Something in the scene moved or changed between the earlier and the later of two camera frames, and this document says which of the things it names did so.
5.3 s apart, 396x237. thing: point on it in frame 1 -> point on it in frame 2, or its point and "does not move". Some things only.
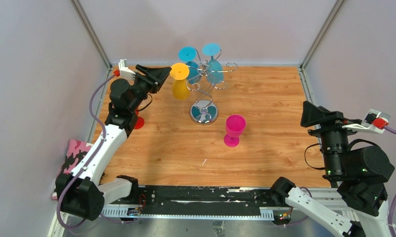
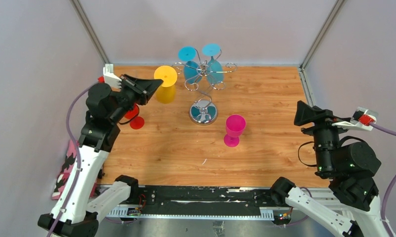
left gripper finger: x=158 y=72 -> x=145 y=85
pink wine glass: x=235 y=125 does not move
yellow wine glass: x=179 y=72 -> x=166 y=93
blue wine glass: x=211 y=49 does not move
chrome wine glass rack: x=203 y=112 does not move
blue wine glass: x=188 y=55 does not move
